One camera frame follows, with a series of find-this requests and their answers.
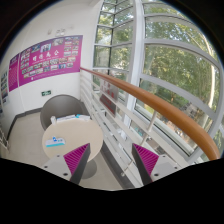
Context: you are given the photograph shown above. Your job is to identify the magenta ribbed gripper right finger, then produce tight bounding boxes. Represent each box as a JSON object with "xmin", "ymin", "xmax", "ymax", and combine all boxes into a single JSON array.
[{"xmin": 131, "ymin": 143, "xmax": 183, "ymax": 186}]

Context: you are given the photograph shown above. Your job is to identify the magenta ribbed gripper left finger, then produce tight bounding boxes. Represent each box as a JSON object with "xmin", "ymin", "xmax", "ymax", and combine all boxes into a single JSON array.
[{"xmin": 42, "ymin": 142, "xmax": 92, "ymax": 185}]

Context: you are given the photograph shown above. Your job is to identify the round beige table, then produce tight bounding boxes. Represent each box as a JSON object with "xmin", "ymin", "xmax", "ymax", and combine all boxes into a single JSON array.
[{"xmin": 42, "ymin": 118, "xmax": 103, "ymax": 179}]

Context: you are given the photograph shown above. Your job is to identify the white metal railing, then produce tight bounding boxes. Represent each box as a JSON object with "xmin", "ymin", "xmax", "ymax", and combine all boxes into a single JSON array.
[{"xmin": 80, "ymin": 70, "xmax": 188, "ymax": 189}]

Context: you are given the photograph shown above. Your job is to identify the grey round-back chair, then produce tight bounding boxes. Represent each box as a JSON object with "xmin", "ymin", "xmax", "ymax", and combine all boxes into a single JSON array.
[{"xmin": 40, "ymin": 95, "xmax": 88, "ymax": 130}]

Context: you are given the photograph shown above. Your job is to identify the red sign on railing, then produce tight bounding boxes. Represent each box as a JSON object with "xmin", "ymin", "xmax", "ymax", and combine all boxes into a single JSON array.
[{"xmin": 100, "ymin": 94, "xmax": 116, "ymax": 115}]

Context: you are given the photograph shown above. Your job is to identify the green exit sign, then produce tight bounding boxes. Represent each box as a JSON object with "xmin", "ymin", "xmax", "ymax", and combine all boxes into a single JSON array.
[{"xmin": 41, "ymin": 90, "xmax": 52, "ymax": 96}]

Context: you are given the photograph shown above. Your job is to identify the wooden orange handrail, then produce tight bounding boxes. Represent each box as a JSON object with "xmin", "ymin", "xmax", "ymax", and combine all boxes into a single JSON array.
[{"xmin": 81, "ymin": 67, "xmax": 220, "ymax": 160}]

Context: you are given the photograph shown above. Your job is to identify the large magenta wall poster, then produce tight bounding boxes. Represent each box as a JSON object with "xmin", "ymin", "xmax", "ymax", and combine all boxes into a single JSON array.
[{"xmin": 18, "ymin": 35, "xmax": 83, "ymax": 86}]

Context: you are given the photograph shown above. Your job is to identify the narrow magenta wall poster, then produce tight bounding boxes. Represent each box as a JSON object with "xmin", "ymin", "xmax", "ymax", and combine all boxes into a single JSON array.
[{"xmin": 8, "ymin": 55, "xmax": 19, "ymax": 91}]

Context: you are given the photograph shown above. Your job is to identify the white framed window wall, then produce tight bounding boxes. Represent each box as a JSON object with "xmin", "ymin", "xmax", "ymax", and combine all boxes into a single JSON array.
[{"xmin": 93, "ymin": 0, "xmax": 224, "ymax": 153}]

